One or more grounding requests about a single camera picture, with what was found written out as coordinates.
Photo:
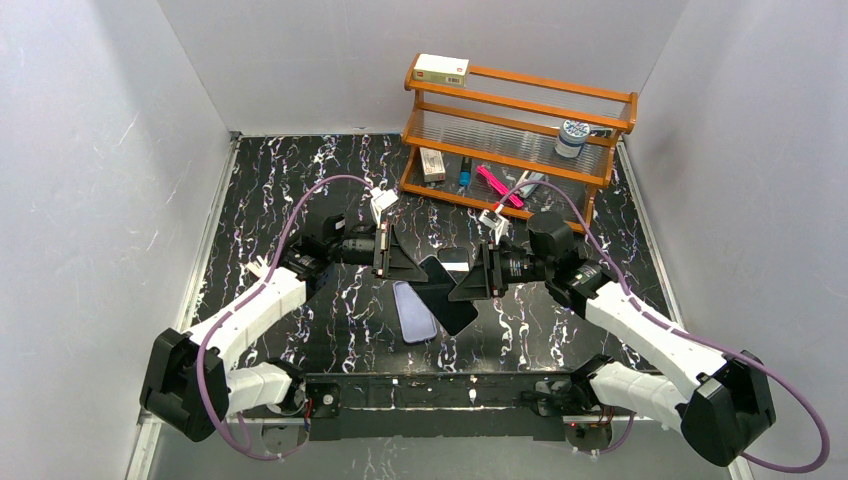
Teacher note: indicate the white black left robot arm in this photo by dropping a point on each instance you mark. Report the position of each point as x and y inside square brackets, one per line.
[193, 381]

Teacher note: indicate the orange wooden shelf rack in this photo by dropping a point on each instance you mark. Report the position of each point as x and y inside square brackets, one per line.
[509, 122]

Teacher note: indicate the aluminium rail frame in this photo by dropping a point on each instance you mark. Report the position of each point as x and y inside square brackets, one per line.
[366, 311]

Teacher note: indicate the pink-edged black smartphone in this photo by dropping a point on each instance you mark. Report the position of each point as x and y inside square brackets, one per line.
[454, 259]

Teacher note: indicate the small white staple box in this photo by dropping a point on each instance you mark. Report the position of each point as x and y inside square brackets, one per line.
[432, 164]

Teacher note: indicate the blue-edged black smartphone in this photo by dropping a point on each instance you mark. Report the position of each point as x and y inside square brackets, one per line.
[453, 316]

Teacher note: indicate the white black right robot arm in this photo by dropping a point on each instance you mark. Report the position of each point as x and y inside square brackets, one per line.
[718, 403]

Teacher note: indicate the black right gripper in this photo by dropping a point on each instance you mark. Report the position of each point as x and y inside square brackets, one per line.
[494, 271]

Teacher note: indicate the pink comb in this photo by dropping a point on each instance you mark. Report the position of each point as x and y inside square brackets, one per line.
[499, 187]

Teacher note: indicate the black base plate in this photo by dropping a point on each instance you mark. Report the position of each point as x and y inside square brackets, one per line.
[546, 406]

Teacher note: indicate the white green box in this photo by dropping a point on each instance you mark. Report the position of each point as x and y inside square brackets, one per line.
[440, 70]

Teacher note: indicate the blue black marker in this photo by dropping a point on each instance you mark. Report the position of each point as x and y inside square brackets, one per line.
[465, 172]

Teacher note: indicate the white teal stapler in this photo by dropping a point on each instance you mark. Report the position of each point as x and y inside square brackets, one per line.
[527, 180]

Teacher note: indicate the blue white round jar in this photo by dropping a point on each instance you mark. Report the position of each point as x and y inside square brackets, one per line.
[571, 138]

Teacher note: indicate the lavender phone case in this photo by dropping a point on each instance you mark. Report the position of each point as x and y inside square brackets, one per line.
[417, 323]

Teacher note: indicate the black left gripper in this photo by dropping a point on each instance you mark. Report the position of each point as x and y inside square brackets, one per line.
[382, 249]

